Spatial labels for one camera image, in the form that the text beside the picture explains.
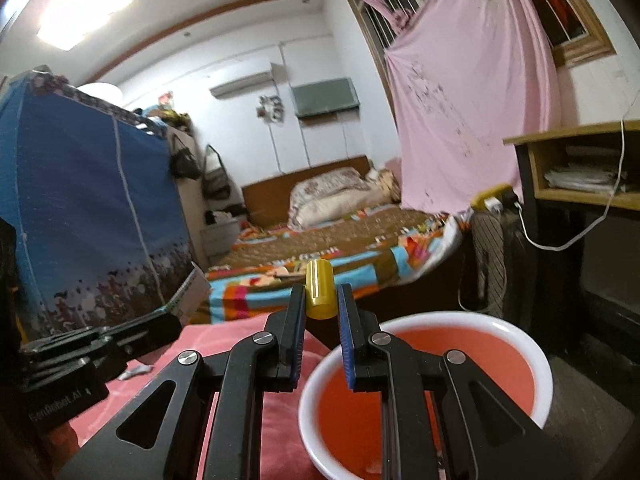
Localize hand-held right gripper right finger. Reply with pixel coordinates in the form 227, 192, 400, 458
338, 283, 578, 480

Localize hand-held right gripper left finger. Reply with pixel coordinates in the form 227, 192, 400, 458
57, 284, 308, 480

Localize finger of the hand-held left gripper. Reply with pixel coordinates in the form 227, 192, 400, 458
102, 310, 183, 367

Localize yellow plastic cylinder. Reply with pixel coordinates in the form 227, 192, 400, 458
306, 259, 335, 321

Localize white carton box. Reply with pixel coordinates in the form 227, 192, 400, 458
164, 260, 213, 327

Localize red basin with white rim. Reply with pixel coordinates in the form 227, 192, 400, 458
298, 311, 553, 480

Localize bed with striped blanket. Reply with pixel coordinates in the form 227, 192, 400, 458
192, 207, 468, 326

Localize white nightstand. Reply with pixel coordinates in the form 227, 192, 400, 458
200, 219, 246, 267

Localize beige pillow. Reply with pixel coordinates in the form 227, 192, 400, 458
287, 191, 396, 231

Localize beige cabinet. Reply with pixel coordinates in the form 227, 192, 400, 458
165, 125, 211, 268

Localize dark clothes on nightstand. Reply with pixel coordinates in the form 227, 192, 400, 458
205, 204, 249, 226

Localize wooden bed headboard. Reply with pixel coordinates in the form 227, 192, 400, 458
241, 156, 372, 228

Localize blue fabric wardrobe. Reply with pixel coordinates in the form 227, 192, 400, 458
0, 71, 198, 346

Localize floral pillow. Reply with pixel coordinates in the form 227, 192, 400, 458
290, 169, 366, 206

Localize beige patterned cushion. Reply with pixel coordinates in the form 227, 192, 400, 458
365, 167, 397, 197

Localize striped chair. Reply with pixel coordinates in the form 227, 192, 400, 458
470, 209, 523, 313

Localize grey hanging bag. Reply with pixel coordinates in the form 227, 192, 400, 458
201, 144, 232, 201

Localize black hanging bag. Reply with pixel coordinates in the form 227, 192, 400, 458
170, 132, 203, 181

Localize yellow power strip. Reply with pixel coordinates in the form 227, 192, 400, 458
470, 185, 517, 213

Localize pile of clothes on cabinet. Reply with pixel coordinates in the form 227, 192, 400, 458
132, 91, 193, 133

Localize white round lamp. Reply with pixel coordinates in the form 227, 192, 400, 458
80, 82, 122, 107

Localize wooden desk with shelf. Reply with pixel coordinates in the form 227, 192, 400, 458
502, 119, 640, 321

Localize pink hanging sheet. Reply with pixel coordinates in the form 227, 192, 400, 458
385, 0, 561, 216

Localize white air conditioner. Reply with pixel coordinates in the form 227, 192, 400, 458
209, 64, 276, 100

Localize stack of papers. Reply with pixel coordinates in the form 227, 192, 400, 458
544, 162, 628, 195

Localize square ceiling light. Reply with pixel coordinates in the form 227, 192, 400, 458
36, 0, 142, 52

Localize wall photos cluster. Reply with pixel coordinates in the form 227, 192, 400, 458
255, 94, 283, 123

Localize grey-green wall panel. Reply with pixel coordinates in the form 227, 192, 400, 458
291, 77, 361, 120

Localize white cable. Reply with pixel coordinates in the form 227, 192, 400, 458
515, 120, 628, 252

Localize barred window with wooden frame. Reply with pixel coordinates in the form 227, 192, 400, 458
345, 0, 615, 68

